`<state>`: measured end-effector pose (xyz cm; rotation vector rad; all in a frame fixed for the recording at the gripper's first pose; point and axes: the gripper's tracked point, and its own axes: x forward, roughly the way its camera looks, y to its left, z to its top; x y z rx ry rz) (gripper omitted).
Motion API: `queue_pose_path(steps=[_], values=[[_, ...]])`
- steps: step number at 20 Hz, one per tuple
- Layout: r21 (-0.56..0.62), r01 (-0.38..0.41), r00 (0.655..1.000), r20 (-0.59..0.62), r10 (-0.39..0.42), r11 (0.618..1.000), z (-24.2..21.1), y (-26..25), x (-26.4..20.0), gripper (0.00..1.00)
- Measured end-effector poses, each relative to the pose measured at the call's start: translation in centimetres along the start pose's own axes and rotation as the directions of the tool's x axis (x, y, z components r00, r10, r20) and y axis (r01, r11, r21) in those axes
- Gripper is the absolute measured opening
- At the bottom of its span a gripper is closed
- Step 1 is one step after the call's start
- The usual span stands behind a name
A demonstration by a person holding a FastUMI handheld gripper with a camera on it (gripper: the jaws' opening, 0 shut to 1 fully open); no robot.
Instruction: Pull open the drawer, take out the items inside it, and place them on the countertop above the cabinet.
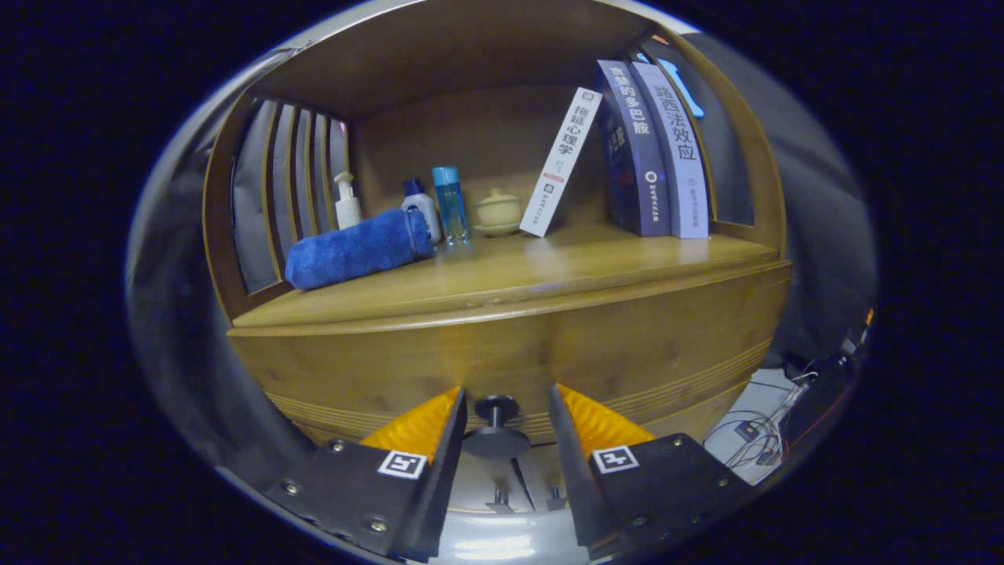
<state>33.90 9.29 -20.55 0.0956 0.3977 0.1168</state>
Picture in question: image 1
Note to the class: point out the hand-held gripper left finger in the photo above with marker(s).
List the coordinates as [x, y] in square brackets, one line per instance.
[447, 471]

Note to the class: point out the clear blue bottle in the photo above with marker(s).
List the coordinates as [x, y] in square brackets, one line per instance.
[451, 208]

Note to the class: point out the white pump bottle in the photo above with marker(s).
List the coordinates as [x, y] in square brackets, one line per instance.
[347, 212]

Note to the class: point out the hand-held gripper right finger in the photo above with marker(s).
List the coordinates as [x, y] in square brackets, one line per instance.
[569, 471]

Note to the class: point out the white bottle with blue cap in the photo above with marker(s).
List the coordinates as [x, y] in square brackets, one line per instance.
[423, 205]

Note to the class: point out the beige lidded teacup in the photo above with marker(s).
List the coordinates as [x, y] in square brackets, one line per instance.
[498, 212]

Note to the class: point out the wooden countertop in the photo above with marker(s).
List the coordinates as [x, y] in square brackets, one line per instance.
[549, 267]

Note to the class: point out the dark blue book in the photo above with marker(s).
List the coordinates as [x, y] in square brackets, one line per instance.
[635, 157]

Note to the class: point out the white book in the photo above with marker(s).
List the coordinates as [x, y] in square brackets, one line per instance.
[561, 161]

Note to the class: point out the wooden cabinet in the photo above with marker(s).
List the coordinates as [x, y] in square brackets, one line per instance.
[471, 133]

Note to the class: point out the light purple book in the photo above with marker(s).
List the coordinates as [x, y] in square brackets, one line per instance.
[682, 157]

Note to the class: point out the blue rolled towel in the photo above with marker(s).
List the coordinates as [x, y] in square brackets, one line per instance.
[353, 251]

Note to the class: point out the wooden cabinet door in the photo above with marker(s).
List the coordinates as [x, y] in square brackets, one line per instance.
[545, 475]
[478, 482]

